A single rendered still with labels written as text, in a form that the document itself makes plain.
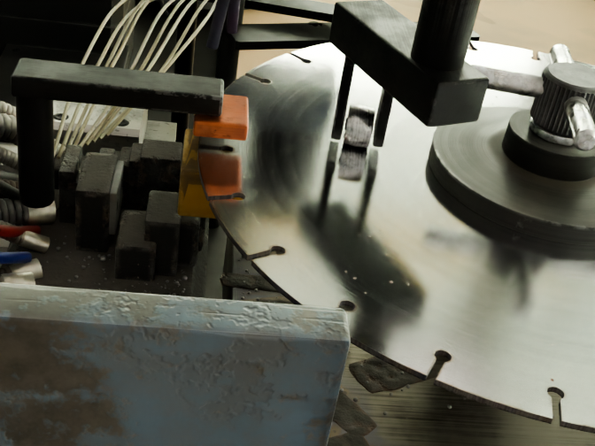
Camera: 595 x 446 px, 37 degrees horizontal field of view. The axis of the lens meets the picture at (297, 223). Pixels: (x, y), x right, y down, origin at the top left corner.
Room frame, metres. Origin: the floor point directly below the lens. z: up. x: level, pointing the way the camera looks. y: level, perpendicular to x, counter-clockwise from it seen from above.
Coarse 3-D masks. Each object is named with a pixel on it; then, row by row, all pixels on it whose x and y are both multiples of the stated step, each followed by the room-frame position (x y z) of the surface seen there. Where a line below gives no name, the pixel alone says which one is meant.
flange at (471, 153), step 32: (448, 128) 0.40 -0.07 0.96; (480, 128) 0.40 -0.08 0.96; (512, 128) 0.38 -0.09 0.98; (448, 160) 0.37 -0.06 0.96; (480, 160) 0.37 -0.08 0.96; (512, 160) 0.37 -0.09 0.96; (544, 160) 0.36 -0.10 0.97; (576, 160) 0.36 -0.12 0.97; (480, 192) 0.34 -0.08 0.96; (512, 192) 0.35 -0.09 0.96; (544, 192) 0.35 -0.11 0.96; (576, 192) 0.35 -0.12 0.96; (512, 224) 0.33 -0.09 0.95; (544, 224) 0.33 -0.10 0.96; (576, 224) 0.33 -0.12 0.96
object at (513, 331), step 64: (320, 64) 0.47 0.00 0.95; (512, 64) 0.52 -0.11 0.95; (256, 128) 0.38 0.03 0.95; (320, 128) 0.39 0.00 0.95; (256, 192) 0.33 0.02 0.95; (320, 192) 0.34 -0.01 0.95; (384, 192) 0.34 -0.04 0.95; (448, 192) 0.35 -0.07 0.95; (256, 256) 0.28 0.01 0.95; (320, 256) 0.29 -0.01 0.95; (384, 256) 0.30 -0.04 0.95; (448, 256) 0.30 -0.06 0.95; (512, 256) 0.31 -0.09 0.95; (576, 256) 0.32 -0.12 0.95; (384, 320) 0.26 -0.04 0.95; (448, 320) 0.26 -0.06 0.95; (512, 320) 0.27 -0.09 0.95; (576, 320) 0.27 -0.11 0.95; (448, 384) 0.23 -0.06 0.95; (512, 384) 0.23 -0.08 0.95; (576, 384) 0.24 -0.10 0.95
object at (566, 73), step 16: (560, 48) 0.42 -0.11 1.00; (560, 64) 0.39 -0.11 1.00; (576, 64) 0.40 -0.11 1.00; (496, 80) 0.38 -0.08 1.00; (512, 80) 0.38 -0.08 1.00; (528, 80) 0.38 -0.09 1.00; (544, 80) 0.38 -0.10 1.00; (560, 80) 0.37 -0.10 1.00; (576, 80) 0.38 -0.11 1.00; (592, 80) 0.38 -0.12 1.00; (544, 96) 0.38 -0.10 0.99; (560, 96) 0.37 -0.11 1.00; (576, 96) 0.37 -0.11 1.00; (592, 96) 0.37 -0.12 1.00; (544, 112) 0.37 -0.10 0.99; (560, 112) 0.37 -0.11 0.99; (576, 112) 0.35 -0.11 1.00; (592, 112) 0.37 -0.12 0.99; (544, 128) 0.37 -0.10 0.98; (560, 128) 0.37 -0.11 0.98; (576, 128) 0.34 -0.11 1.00; (592, 128) 0.34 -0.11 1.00; (560, 144) 0.37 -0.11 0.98; (576, 144) 0.34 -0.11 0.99; (592, 144) 0.33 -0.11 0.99
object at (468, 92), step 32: (448, 0) 0.34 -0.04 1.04; (480, 0) 0.34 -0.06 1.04; (352, 32) 0.38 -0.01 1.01; (384, 32) 0.37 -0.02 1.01; (416, 32) 0.34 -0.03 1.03; (448, 32) 0.34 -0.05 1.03; (352, 64) 0.37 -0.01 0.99; (384, 64) 0.35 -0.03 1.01; (416, 64) 0.34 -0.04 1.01; (448, 64) 0.34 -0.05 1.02; (384, 96) 0.37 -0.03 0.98; (416, 96) 0.33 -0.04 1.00; (448, 96) 0.33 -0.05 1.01; (480, 96) 0.34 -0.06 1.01; (384, 128) 0.37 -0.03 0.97
